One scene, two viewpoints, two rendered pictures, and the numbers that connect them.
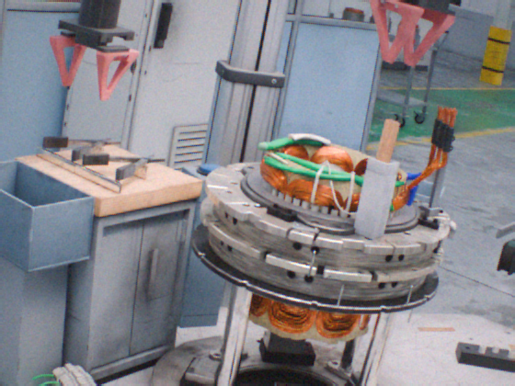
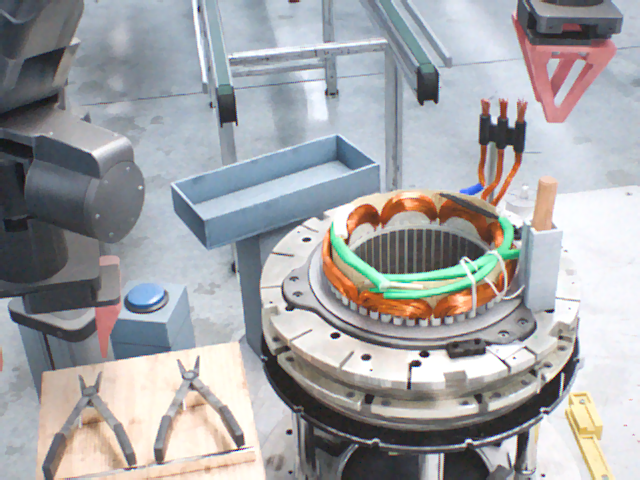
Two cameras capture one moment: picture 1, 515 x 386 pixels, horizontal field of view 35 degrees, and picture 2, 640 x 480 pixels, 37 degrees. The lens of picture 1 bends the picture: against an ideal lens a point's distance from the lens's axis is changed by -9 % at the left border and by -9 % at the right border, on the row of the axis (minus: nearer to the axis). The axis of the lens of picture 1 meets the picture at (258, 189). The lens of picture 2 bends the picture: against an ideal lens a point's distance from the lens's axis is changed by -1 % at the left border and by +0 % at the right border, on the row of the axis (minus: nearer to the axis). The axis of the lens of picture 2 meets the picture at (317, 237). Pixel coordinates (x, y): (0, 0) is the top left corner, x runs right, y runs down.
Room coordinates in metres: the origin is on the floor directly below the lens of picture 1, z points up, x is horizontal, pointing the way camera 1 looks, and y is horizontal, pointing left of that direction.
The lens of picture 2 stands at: (0.57, 0.51, 1.65)
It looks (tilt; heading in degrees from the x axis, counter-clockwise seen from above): 33 degrees down; 317
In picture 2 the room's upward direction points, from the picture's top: 3 degrees counter-clockwise
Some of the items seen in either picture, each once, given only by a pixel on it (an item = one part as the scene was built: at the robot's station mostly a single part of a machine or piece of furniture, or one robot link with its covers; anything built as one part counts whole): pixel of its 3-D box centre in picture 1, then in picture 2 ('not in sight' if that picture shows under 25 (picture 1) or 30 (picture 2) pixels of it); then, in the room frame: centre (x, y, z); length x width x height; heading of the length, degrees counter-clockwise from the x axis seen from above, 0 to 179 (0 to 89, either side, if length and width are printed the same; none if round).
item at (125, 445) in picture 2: (81, 153); (125, 444); (1.10, 0.24, 1.09); 0.04 x 0.01 x 0.02; 162
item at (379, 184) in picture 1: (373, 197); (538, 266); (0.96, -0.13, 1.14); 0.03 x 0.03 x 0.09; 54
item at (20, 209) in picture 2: not in sight; (17, 171); (1.14, 0.26, 1.34); 0.07 x 0.06 x 0.07; 17
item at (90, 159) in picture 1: (96, 159); (163, 437); (1.09, 0.22, 1.09); 0.04 x 0.01 x 0.02; 132
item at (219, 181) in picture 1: (332, 204); (418, 279); (1.07, -0.09, 1.09); 0.32 x 0.32 x 0.01
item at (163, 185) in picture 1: (105, 176); (148, 436); (1.13, 0.21, 1.05); 0.20 x 0.19 x 0.02; 147
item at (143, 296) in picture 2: (212, 168); (145, 295); (1.32, 0.07, 1.04); 0.04 x 0.04 x 0.01
